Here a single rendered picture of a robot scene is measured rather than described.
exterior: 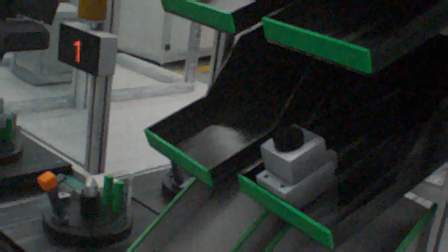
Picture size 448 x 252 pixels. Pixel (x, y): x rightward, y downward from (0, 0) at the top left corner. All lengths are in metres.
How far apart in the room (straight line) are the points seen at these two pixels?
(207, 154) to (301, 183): 0.14
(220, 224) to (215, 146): 0.12
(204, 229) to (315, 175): 0.24
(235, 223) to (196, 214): 0.06
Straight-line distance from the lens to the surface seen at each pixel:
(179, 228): 0.81
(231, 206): 0.79
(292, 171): 0.58
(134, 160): 1.57
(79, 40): 1.12
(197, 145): 0.71
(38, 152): 1.29
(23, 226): 1.01
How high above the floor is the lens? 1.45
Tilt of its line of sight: 18 degrees down
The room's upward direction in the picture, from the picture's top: 8 degrees clockwise
